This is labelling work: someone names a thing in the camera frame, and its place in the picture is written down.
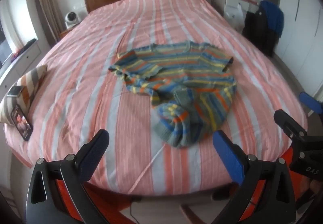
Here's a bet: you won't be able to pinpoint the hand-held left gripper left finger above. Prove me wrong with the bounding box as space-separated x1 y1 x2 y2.
25 129 110 224

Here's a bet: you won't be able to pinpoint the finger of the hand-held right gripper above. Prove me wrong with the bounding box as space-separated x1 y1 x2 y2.
274 109 308 148
299 92 323 123

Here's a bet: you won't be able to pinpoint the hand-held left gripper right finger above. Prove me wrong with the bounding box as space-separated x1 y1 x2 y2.
212 130 297 224

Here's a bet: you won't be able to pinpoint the striped knit sweater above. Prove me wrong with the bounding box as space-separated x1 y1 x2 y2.
108 41 238 149

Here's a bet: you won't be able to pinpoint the dark clothes on rack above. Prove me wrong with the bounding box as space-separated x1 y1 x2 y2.
242 9 278 56

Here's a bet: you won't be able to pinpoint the white wardrobe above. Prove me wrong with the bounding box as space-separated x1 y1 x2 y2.
262 0 323 103

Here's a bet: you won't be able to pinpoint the black smartphone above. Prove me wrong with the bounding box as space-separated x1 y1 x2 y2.
10 105 34 142

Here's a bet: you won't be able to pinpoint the bed with pink striped sheet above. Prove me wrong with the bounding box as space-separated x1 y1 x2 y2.
4 0 309 195

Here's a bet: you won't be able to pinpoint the blue garment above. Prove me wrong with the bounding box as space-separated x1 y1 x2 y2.
260 0 285 37

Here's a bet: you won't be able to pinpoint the brown striped cushion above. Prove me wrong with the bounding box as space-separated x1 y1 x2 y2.
0 64 48 128

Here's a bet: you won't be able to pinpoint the smartwatch on pillow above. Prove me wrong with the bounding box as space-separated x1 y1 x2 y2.
6 86 24 98

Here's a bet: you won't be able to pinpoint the white window-side cabinet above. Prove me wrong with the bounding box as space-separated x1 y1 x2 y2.
0 42 42 103

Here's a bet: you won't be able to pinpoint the white plastic bag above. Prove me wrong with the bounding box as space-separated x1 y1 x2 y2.
224 3 244 30

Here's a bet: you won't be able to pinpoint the wooden nightstand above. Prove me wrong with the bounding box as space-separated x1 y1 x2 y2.
59 27 77 40

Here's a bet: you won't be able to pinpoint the white desk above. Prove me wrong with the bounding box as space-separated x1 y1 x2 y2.
212 0 260 30

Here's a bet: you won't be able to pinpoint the dark cloth on cabinet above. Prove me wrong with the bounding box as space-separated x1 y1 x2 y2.
14 38 37 59

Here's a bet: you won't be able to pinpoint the white round fan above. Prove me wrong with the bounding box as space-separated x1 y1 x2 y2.
64 12 82 29

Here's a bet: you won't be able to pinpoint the window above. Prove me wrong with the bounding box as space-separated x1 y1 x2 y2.
0 0 38 68

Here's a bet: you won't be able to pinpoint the beige curtain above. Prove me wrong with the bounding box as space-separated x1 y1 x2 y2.
33 0 63 46

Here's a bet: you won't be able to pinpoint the black cable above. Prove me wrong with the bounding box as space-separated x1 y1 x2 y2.
129 197 142 224

